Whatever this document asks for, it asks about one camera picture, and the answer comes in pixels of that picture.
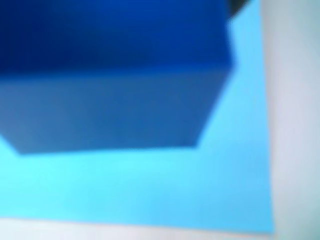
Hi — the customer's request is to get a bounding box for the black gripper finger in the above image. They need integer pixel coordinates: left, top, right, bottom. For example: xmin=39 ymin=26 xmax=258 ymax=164
xmin=227 ymin=0 xmax=252 ymax=20

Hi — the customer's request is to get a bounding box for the medium blue cube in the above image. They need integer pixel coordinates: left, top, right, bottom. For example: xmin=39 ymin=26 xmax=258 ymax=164
xmin=0 ymin=0 xmax=238 ymax=156

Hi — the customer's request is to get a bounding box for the blue paper square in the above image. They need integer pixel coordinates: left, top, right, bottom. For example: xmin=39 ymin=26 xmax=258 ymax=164
xmin=0 ymin=0 xmax=276 ymax=236

